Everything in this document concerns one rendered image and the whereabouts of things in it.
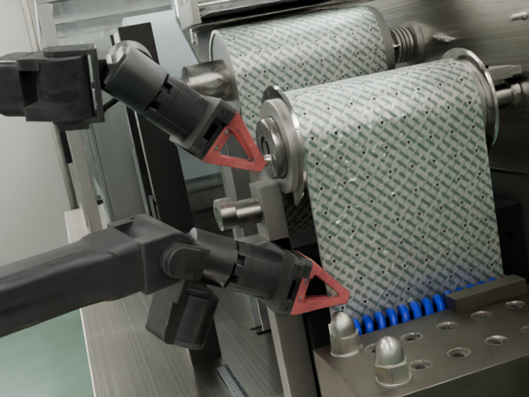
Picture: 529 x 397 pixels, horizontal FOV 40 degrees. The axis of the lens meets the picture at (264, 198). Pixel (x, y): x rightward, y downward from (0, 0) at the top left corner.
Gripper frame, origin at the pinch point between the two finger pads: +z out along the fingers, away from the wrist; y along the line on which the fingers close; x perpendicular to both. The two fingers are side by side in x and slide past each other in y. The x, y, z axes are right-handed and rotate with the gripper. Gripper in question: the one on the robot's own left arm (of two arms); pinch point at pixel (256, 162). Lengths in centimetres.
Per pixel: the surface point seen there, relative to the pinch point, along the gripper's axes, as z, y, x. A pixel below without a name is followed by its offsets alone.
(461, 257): 27.3, 6.4, 4.3
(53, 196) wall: 66, -547, -81
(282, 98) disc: -2.2, 1.8, 7.7
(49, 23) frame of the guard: -25, -100, 7
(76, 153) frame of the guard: -4, -98, -16
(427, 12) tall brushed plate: 17.6, -20.4, 35.6
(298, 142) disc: 1.0, 5.3, 4.3
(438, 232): 22.7, 6.1, 5.2
